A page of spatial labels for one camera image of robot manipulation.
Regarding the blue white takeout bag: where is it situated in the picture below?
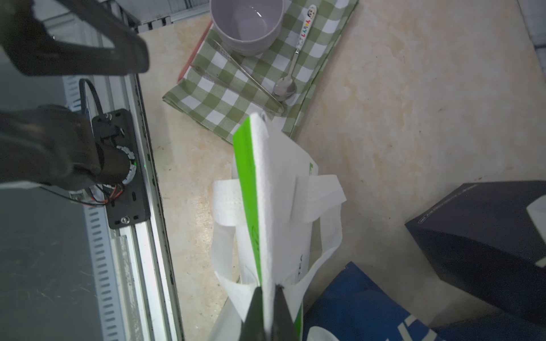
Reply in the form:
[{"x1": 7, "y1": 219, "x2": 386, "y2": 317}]
[{"x1": 303, "y1": 262, "x2": 442, "y2": 340}]

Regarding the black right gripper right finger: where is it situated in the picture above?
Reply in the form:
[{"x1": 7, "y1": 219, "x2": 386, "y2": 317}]
[{"x1": 272, "y1": 285, "x2": 298, "y2": 341}]

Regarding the metal chopstick pair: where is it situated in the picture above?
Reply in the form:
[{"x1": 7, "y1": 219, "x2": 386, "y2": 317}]
[{"x1": 190, "y1": 38, "x2": 285, "y2": 117}]

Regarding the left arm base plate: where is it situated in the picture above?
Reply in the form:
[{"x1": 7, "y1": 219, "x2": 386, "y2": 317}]
[{"x1": 92, "y1": 109, "x2": 150, "y2": 230}]

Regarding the green checkered cloth mat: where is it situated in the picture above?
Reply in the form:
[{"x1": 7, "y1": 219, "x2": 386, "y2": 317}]
[{"x1": 163, "y1": 1, "x2": 358, "y2": 142}]

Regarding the metal spoon patterned handle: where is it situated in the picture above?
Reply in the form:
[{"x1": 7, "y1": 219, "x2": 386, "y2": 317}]
[{"x1": 273, "y1": 4, "x2": 318, "y2": 102}]

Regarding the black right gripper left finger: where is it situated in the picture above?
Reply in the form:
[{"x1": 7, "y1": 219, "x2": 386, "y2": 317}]
[{"x1": 239, "y1": 287, "x2": 264, "y2": 341}]

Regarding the lilac ceramic bowl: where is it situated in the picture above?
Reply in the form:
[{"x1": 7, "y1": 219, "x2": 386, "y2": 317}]
[{"x1": 210, "y1": 0, "x2": 285, "y2": 56}]

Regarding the green white takeout bag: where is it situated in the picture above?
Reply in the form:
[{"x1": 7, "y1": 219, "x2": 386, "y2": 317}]
[{"x1": 210, "y1": 113, "x2": 346, "y2": 340}]

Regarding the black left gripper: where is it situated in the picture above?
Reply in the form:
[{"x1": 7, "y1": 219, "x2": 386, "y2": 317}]
[{"x1": 1, "y1": 1, "x2": 149, "y2": 76}]

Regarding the dark navy takeaway bag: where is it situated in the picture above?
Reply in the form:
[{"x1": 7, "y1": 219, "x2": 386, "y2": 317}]
[{"x1": 405, "y1": 180, "x2": 545, "y2": 327}]

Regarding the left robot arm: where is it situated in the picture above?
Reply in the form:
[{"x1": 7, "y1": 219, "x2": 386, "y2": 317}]
[{"x1": 1, "y1": 1, "x2": 149, "y2": 190}]

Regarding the red board under cloth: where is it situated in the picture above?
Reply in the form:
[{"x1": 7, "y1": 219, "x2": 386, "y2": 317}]
[{"x1": 177, "y1": 20, "x2": 213, "y2": 82}]

